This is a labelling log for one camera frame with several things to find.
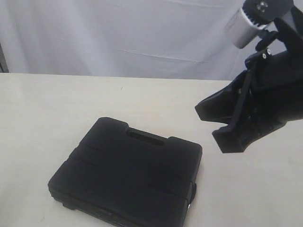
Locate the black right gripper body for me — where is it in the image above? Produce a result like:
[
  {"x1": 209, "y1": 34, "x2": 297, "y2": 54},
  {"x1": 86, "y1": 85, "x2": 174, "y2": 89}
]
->
[{"x1": 243, "y1": 18, "x2": 303, "y2": 125}]

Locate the white backdrop curtain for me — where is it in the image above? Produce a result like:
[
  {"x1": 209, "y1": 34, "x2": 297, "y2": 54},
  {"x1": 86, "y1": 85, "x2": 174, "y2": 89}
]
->
[{"x1": 0, "y1": 0, "x2": 258, "y2": 80}]

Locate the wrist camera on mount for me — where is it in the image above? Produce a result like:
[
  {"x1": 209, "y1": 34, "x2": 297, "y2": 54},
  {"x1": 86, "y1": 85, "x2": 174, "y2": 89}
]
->
[{"x1": 224, "y1": 0, "x2": 294, "y2": 49}]

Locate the black plastic tool case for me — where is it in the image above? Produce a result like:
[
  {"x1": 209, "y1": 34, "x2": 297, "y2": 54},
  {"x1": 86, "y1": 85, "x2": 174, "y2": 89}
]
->
[{"x1": 48, "y1": 117, "x2": 203, "y2": 227}]

